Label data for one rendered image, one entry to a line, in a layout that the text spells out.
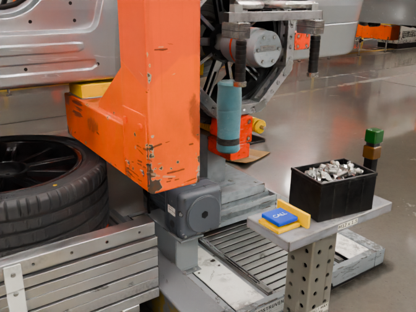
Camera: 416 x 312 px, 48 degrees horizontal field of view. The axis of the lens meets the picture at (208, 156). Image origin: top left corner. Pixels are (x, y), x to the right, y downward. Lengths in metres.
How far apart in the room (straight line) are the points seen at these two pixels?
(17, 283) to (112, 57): 0.82
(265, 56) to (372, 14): 2.70
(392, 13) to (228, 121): 2.73
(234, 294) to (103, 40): 0.98
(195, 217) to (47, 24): 0.79
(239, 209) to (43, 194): 0.94
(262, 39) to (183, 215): 0.66
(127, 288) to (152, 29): 0.77
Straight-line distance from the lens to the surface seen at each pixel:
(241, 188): 2.05
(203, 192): 1.59
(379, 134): 1.46
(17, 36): 1.60
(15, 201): 1.37
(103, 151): 1.54
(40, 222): 1.40
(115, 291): 1.47
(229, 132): 1.68
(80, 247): 1.35
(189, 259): 1.73
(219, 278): 1.71
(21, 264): 1.31
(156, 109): 1.21
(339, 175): 1.35
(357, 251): 1.97
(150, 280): 1.51
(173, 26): 1.20
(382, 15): 4.26
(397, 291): 1.92
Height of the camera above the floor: 1.05
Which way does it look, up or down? 20 degrees down
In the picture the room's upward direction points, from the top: 1 degrees clockwise
